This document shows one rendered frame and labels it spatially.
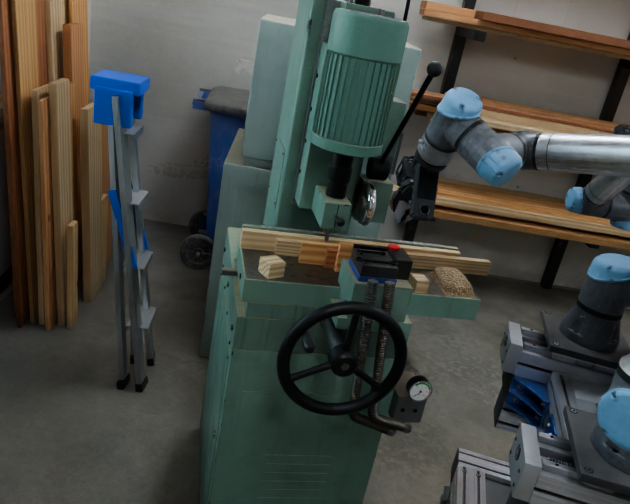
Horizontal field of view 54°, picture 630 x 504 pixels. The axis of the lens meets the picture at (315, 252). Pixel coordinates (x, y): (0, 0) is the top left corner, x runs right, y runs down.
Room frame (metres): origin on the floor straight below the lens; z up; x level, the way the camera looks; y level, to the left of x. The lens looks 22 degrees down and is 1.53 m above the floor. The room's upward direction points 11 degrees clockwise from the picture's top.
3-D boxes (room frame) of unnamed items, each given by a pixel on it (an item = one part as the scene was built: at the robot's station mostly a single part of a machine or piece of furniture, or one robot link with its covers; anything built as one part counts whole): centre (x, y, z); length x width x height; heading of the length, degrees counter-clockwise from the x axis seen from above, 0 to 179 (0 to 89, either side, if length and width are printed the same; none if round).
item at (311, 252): (1.47, -0.08, 0.93); 0.24 x 0.01 x 0.06; 104
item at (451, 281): (1.50, -0.37, 0.92); 0.14 x 0.09 x 0.04; 14
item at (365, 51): (1.50, -0.02, 1.35); 0.18 x 0.18 x 0.31
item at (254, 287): (1.42, -0.13, 0.87); 0.61 x 0.30 x 0.06; 104
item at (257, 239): (1.54, -0.10, 0.93); 0.60 x 0.02 x 0.05; 104
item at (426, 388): (1.36, -0.33, 0.65); 0.06 x 0.04 x 0.08; 104
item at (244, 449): (1.62, 0.01, 0.36); 0.58 x 0.45 x 0.71; 14
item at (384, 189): (1.72, -0.13, 1.02); 0.09 x 0.07 x 0.12; 104
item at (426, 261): (1.54, -0.19, 0.92); 0.60 x 0.02 x 0.04; 104
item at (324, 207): (1.52, -0.02, 1.03); 0.14 x 0.07 x 0.09; 14
